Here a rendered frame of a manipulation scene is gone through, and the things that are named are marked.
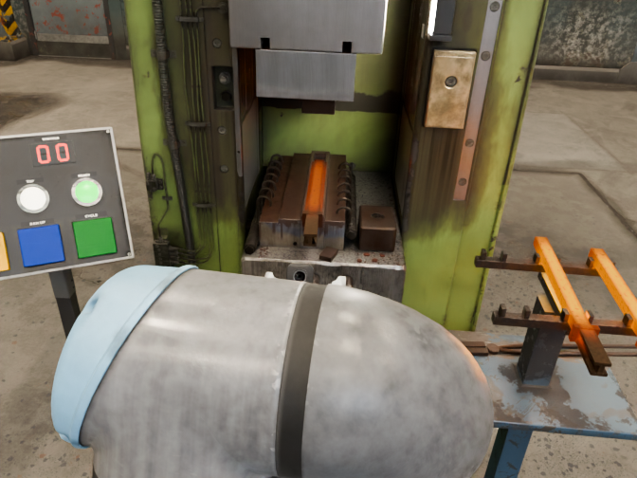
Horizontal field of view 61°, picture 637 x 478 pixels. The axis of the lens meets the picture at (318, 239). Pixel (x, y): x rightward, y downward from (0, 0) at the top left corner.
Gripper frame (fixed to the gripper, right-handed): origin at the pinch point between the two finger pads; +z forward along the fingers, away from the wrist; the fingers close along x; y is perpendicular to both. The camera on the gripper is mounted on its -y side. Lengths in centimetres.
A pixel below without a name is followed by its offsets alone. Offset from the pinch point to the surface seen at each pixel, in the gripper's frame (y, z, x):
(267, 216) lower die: 1.9, 25.3, -10.8
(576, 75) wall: 91, 609, 296
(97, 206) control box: -6.2, 10.4, -44.1
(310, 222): -1.3, 17.7, -0.3
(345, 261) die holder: 8.4, 17.8, 8.0
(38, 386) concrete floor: 100, 60, -106
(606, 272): 5, 14, 65
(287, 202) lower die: 0.9, 31.3, -6.7
